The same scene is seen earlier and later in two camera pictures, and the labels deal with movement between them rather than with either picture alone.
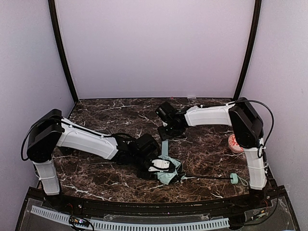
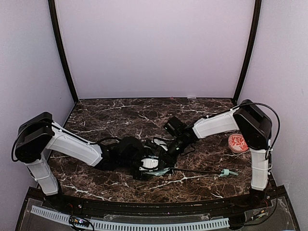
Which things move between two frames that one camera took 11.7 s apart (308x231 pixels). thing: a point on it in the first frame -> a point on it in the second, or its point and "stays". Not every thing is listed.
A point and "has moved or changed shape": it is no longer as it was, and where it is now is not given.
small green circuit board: [80, 221] stays
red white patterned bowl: [234, 145] stays
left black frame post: [52, 7] stays
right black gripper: [166, 131] -> [163, 156]
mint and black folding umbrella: [169, 177] has moved or changed shape
